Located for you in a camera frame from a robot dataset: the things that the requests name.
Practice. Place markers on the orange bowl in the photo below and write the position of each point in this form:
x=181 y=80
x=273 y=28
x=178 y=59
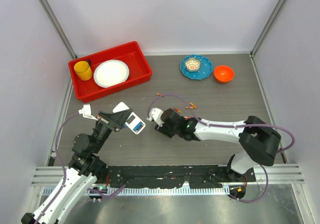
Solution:
x=223 y=74

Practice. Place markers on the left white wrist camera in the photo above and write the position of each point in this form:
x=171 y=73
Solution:
x=86 y=112

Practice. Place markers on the white paper plate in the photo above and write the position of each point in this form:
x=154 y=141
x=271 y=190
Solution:
x=110 y=73

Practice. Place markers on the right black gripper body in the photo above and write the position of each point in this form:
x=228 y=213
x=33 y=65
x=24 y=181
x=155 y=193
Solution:
x=168 y=131

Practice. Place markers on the red plastic bin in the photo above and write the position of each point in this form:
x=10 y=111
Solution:
x=130 y=53

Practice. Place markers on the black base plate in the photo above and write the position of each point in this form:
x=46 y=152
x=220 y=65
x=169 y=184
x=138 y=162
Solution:
x=171 y=176

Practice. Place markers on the white remote control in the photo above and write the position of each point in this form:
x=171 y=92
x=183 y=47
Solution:
x=132 y=120

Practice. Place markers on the blue plate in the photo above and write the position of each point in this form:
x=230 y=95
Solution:
x=204 y=72

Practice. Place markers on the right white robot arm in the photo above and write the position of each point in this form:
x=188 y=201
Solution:
x=260 y=143

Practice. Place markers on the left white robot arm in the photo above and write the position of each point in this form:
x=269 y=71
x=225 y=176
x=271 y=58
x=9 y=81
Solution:
x=83 y=170

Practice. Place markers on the small patterned bowl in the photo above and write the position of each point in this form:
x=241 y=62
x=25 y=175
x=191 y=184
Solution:
x=192 y=64

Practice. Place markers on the yellow cup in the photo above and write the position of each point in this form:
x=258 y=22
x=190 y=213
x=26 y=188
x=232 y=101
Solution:
x=83 y=70

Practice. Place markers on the white slotted cable duct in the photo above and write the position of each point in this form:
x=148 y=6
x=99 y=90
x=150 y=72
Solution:
x=183 y=191

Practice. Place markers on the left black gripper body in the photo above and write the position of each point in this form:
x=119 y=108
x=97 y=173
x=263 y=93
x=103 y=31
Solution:
x=105 y=121

